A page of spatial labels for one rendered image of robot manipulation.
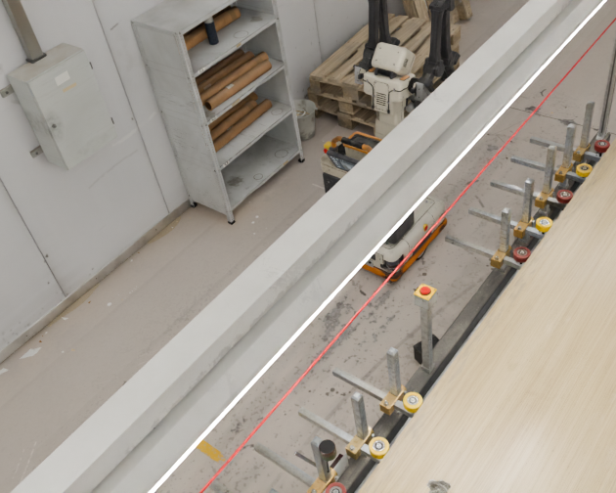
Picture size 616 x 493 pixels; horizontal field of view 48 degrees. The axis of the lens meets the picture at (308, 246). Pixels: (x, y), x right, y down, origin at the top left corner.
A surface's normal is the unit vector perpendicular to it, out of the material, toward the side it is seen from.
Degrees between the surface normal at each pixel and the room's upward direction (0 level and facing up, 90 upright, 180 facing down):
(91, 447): 0
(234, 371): 61
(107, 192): 90
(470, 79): 0
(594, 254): 0
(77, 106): 90
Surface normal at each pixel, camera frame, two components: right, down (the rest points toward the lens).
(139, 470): 0.61, -0.06
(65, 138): 0.78, 0.34
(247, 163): -0.14, -0.72
